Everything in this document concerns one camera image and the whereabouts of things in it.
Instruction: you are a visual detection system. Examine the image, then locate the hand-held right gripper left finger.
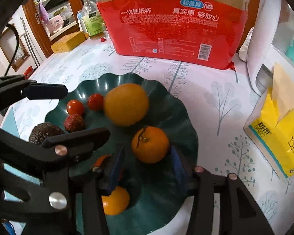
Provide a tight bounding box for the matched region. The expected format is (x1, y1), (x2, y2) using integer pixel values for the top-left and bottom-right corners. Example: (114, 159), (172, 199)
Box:
(76, 144), (125, 235)

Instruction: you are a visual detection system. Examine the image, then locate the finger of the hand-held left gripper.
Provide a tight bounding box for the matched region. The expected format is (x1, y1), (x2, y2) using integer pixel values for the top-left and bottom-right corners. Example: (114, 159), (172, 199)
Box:
(0, 122), (112, 235)
(0, 75), (68, 114)

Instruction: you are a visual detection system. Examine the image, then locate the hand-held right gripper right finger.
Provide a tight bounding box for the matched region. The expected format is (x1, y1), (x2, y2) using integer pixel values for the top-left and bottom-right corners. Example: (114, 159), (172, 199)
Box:
(170, 146), (275, 235)

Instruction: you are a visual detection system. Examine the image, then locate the red lychee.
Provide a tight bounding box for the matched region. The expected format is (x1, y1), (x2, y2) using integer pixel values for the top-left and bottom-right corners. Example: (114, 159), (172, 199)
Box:
(64, 114), (86, 133)

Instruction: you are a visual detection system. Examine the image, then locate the small kumquat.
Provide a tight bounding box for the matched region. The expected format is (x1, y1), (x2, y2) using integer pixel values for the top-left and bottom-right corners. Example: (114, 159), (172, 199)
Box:
(94, 155), (112, 168)

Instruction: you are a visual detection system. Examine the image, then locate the cherry tomato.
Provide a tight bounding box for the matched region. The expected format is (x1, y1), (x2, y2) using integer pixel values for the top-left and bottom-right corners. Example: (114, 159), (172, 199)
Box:
(87, 93), (105, 111)
(67, 99), (85, 116)

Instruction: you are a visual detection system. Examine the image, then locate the dark avocado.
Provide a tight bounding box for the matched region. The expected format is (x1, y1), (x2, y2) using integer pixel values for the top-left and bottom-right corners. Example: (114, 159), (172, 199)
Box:
(29, 122), (65, 145)

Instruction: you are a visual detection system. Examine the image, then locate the stemless mandarin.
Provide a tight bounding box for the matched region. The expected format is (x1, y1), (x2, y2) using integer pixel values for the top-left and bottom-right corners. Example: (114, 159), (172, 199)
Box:
(102, 186), (130, 216)

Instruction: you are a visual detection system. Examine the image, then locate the mandarin with stem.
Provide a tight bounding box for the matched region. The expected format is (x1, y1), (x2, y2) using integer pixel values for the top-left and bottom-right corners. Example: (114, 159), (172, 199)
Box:
(131, 126), (170, 164)

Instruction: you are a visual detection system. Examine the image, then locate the dark green scalloped plate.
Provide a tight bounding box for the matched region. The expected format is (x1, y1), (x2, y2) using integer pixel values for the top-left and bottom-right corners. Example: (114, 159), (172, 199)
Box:
(44, 73), (199, 235)

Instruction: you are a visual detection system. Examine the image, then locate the large yellow orange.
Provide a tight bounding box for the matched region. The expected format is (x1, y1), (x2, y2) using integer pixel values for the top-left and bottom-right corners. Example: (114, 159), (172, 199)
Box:
(103, 83), (149, 127)

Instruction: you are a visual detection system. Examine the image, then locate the yellow tin box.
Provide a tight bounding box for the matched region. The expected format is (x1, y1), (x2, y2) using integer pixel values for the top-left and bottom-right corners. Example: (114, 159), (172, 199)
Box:
(50, 31), (86, 54)

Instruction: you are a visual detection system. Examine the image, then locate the pink kitchen appliance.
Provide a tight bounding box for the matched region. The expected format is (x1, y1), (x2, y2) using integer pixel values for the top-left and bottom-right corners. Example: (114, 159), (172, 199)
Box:
(46, 15), (64, 33)

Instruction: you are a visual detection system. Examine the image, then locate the tree print tablecloth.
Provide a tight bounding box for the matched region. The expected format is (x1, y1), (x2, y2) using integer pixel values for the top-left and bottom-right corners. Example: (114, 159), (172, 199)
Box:
(0, 38), (294, 235)

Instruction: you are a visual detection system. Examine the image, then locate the purple cloth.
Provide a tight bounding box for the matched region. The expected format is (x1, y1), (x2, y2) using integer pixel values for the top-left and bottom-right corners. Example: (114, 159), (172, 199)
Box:
(38, 1), (50, 21)

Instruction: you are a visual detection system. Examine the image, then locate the clear green label bottle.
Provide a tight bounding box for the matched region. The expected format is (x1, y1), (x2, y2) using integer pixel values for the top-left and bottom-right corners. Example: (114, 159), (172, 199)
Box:
(79, 0), (107, 40)

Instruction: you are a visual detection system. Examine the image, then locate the yellow tissue pack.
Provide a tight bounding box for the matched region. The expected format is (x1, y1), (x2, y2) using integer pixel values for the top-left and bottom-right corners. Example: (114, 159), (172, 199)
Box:
(243, 62), (294, 179)

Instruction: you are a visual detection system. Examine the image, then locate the red paper cup package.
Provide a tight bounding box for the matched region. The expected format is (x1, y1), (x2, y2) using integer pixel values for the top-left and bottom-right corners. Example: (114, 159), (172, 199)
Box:
(97, 0), (264, 70)

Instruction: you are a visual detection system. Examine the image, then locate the white cosmetic organizer box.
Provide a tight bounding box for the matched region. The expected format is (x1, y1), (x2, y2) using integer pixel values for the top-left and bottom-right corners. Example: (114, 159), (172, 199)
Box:
(239, 0), (294, 97)

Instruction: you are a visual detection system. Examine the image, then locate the wooden picture frame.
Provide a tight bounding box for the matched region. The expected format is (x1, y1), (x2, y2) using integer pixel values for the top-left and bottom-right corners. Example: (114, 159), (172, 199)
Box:
(0, 23), (30, 71)

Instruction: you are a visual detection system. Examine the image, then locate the black cable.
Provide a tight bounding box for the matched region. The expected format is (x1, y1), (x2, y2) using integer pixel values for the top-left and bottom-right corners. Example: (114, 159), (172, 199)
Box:
(5, 24), (22, 77)

